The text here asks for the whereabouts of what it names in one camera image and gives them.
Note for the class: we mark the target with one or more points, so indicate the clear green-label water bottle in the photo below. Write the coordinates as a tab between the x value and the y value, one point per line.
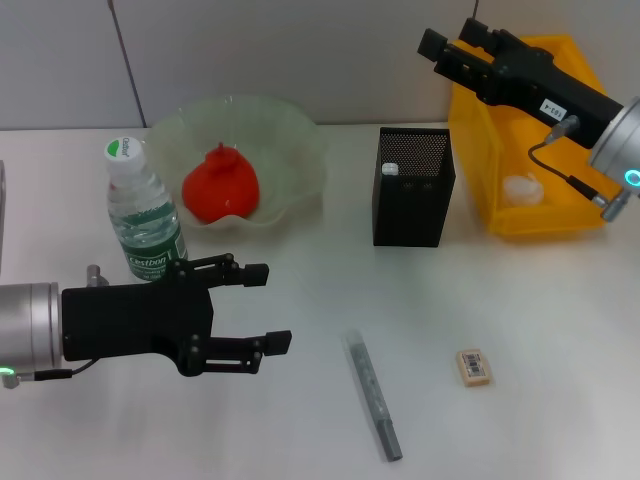
145	230

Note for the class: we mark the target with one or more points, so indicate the grey marker pen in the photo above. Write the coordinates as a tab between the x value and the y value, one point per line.
370	390

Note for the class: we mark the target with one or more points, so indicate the yellow plastic bin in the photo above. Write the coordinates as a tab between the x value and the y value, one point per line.
480	165

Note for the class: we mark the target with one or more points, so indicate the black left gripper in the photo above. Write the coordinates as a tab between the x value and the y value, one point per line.
130	320

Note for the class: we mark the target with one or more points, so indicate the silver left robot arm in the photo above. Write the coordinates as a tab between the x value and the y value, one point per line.
25	325

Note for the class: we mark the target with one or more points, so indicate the pale green wavy fruit bowl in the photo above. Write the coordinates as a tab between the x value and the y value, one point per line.
290	145

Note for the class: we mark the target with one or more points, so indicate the black mesh pen holder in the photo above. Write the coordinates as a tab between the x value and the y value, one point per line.
415	210

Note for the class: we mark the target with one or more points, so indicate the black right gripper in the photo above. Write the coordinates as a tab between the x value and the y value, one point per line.
530	80

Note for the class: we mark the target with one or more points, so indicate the orange fruit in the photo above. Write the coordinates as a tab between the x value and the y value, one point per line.
220	190

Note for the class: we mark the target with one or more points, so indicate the green white pen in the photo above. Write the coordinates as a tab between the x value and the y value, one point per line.
390	169

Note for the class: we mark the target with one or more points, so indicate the beige barcode eraser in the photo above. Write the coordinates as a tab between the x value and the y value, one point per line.
472	367

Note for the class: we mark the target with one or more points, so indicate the white paper ball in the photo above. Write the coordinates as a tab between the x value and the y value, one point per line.
522	190

